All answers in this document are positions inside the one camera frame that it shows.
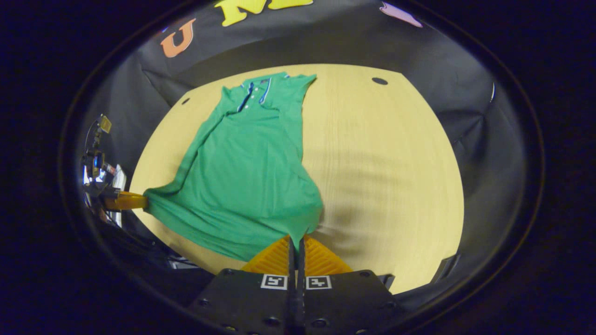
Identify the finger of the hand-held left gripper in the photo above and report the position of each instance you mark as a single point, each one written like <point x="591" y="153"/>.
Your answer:
<point x="125" y="201"/>

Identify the black backdrop cloth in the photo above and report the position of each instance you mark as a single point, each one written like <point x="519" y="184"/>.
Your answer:
<point x="326" y="42"/>

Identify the green T-shirt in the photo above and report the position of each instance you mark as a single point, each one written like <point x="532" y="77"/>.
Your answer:
<point x="242" y="177"/>

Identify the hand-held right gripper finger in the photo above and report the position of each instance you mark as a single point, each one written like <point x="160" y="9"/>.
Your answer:
<point x="292" y="260"/>
<point x="301" y="260"/>

